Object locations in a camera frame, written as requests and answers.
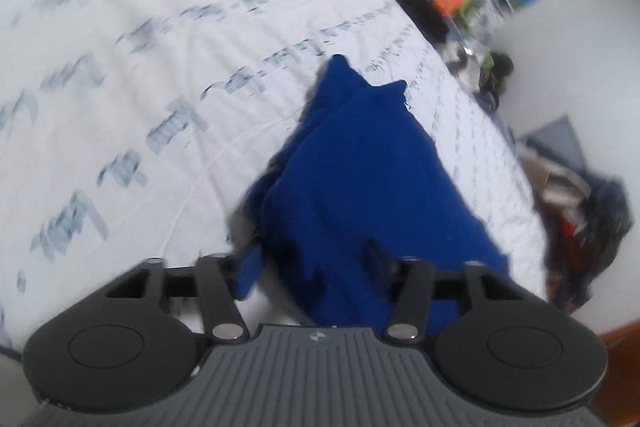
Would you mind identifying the white script-printed bed sheet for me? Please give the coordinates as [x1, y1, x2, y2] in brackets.
[0, 0, 551, 353]

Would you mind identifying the blue knit sweater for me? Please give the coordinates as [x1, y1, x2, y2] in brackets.
[244, 54, 512, 329]

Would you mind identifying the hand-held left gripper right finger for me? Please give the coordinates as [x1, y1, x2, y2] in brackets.
[366, 239, 537, 344]

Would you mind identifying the pile of dark jackets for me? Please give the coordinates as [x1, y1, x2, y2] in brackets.
[538, 176, 635, 311]

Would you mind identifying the grey flat board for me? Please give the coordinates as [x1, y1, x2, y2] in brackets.
[519, 116, 587, 174]

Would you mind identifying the green and black toy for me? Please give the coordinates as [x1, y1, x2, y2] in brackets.
[450, 0, 515, 98]

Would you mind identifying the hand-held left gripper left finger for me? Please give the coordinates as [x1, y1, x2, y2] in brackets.
[104, 243, 265, 344]

